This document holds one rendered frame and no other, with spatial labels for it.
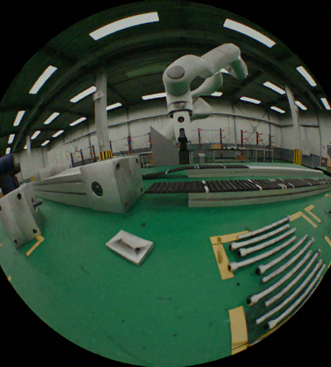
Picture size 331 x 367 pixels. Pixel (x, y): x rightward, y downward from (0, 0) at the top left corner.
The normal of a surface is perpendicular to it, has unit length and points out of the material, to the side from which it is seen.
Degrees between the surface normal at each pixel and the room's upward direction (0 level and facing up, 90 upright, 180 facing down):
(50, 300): 0
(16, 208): 90
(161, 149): 90
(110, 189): 90
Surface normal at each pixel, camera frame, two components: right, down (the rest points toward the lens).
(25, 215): 0.84, 0.10
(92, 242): -0.10, -0.95
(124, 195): 0.98, -0.03
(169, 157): -0.04, 0.32
